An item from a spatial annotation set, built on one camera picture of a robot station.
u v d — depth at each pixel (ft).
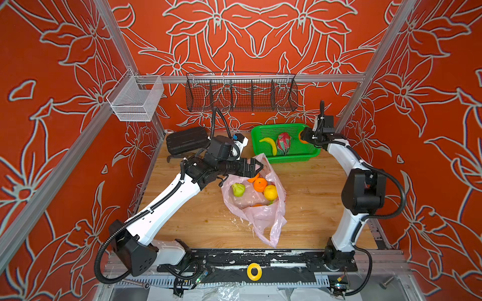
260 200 2.95
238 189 2.88
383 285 2.20
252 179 3.03
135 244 1.23
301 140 2.91
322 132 2.39
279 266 2.38
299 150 3.62
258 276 2.26
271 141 3.68
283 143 3.40
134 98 3.04
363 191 1.65
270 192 2.79
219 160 1.70
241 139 2.07
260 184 3.00
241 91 3.19
